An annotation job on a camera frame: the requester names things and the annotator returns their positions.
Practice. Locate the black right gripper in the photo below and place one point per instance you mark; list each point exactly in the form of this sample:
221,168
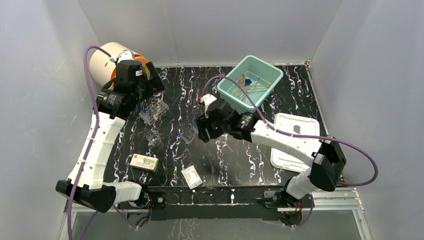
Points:
203,123

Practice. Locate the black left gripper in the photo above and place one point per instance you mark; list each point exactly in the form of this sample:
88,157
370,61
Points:
154,81

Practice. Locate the amber rubber tube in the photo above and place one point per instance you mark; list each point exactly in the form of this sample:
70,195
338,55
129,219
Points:
242,80

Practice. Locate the mint green plastic bin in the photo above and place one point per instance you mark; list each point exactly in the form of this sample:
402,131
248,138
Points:
257,77

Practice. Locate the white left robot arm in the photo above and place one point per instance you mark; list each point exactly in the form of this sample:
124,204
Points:
133,82

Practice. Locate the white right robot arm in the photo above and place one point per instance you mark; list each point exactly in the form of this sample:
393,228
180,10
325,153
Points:
324,157

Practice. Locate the blue capped tube middle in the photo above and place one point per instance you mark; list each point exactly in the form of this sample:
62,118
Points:
194,129

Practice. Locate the blue capped tube left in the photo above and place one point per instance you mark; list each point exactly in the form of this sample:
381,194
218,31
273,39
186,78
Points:
183,138

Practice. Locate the white orange cylinder drum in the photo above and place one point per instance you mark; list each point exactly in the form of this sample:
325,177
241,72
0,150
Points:
102,69

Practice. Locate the clear glass beaker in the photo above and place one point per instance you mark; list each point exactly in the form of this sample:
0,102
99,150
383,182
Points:
153,138

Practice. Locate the white paper packet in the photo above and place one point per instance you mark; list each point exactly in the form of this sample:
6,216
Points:
192,177

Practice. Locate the white plastic bin lid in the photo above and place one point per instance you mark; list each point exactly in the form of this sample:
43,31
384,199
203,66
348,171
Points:
296,153

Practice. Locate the white red slide box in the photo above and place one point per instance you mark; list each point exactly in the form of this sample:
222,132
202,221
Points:
144,162

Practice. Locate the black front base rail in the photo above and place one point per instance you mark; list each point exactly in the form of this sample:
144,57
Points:
225,202

